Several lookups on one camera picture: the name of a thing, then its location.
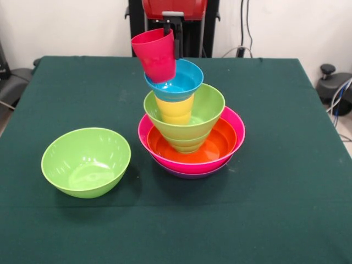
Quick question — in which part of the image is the pink bowl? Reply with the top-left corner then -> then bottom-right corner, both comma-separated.
137,106 -> 246,174

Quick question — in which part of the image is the small ribbed green bowl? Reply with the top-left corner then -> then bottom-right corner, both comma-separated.
163,131 -> 211,154

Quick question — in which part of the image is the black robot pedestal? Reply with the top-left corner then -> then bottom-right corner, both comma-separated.
125,0 -> 221,58

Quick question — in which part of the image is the black chair with round knob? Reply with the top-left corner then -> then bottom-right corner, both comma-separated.
316,63 -> 352,116

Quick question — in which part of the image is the blue and white cable bundle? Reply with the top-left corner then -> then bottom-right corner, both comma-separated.
326,78 -> 352,116

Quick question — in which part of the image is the purple bowl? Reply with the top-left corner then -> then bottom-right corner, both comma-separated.
162,161 -> 232,180

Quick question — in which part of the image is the dark green tablecloth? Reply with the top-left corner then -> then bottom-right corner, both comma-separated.
0,56 -> 352,264

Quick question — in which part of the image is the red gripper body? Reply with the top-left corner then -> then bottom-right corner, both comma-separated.
141,0 -> 209,21

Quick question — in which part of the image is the small blue bowl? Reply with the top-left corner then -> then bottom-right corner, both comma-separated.
144,59 -> 204,103

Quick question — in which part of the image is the orange bowl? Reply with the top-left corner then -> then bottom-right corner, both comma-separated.
147,118 -> 238,163

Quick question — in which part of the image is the medium green bowl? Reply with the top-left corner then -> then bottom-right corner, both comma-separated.
143,83 -> 226,140

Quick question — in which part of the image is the large green bowl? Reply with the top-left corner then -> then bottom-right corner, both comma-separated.
41,127 -> 132,199

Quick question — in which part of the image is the red cup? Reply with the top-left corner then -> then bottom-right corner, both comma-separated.
130,27 -> 177,84

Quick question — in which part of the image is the black wall cable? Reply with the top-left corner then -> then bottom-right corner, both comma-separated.
240,0 -> 254,58

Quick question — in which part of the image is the black office chair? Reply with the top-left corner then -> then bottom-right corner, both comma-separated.
0,41 -> 41,111

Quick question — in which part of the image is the yellow cup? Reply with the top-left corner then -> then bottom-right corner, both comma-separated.
154,93 -> 195,126

